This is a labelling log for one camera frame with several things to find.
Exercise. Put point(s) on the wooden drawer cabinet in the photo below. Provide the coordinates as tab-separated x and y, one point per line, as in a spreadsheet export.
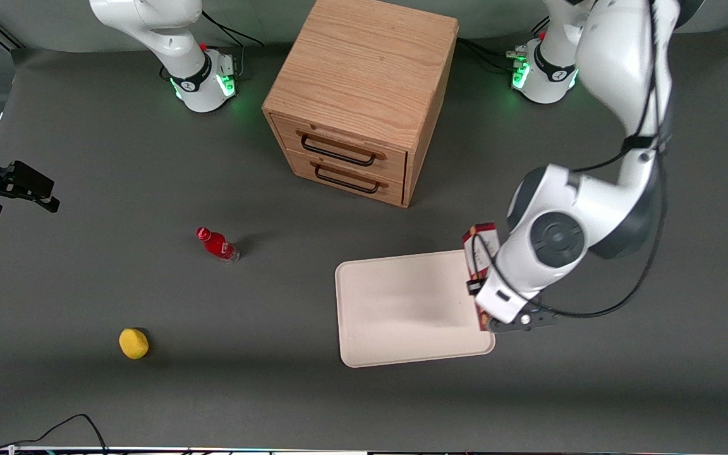
364	69

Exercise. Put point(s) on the yellow sponge ball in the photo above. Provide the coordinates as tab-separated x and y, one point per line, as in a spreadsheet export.
133	343

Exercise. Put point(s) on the dark grey table mat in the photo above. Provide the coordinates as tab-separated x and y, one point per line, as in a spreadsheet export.
149	291

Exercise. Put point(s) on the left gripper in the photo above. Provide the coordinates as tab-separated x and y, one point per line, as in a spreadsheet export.
473	286

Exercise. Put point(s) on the white rectangular tray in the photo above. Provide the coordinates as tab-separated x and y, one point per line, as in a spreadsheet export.
402	309

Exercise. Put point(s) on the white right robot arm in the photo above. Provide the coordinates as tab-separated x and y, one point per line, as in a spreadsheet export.
181	63

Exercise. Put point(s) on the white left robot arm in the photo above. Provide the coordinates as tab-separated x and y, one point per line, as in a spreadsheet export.
617	63

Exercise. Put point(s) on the red cookie box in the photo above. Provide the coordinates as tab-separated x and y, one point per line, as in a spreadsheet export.
483	243

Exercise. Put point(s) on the wooden drawer front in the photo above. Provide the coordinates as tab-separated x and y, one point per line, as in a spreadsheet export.
389	186
345	136

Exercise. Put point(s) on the red plastic bottle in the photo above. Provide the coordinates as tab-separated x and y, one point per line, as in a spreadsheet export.
215	243

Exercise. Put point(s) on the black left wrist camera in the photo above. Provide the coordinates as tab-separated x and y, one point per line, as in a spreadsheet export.
474	287

